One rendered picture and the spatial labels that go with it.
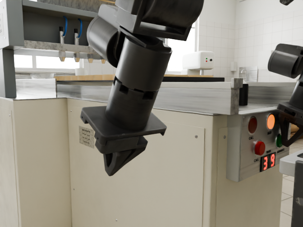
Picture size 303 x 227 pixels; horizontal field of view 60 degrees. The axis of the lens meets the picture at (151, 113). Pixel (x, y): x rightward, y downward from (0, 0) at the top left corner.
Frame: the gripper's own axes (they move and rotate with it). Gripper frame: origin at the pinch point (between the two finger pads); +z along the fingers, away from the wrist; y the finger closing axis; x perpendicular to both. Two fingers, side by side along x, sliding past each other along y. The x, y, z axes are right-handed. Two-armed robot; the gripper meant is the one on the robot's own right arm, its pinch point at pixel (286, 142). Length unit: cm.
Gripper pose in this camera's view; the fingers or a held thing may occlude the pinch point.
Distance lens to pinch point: 69.7
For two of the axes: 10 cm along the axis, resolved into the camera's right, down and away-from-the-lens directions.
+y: -7.6, 0.8, -6.4
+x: 6.2, 4.0, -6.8
